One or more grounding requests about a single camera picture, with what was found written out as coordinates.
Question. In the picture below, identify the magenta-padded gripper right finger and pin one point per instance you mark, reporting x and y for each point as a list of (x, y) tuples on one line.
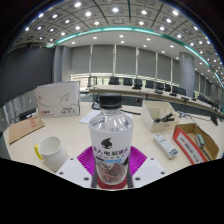
[(138, 160)]

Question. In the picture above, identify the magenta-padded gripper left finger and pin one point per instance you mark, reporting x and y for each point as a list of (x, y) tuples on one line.
[(85, 160)]

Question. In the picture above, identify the clear water bottle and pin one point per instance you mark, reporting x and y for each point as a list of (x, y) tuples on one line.
[(111, 133)]

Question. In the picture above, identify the white remote control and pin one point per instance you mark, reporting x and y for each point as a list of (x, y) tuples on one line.
[(166, 146)]

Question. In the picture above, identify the small open white box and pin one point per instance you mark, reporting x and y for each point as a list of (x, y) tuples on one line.
[(151, 125)]

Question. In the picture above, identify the white paper sheet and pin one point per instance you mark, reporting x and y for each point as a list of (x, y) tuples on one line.
[(86, 117)]

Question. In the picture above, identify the black tool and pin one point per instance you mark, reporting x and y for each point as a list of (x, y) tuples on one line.
[(163, 118)]

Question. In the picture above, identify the open red and brown box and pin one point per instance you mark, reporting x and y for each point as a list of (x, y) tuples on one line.
[(185, 143)]

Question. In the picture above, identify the black desk phone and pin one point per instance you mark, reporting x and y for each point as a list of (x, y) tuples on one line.
[(96, 105)]

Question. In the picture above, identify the teal and grey eraser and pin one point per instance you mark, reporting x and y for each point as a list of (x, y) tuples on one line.
[(199, 140)]

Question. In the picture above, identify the large white cardboard box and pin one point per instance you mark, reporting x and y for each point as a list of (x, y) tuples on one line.
[(56, 100)]

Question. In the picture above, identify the flat brown cardboard sheet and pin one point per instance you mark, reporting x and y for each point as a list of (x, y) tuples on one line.
[(25, 129)]

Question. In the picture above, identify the round ceiling lights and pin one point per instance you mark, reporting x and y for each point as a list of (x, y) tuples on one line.
[(115, 10)]

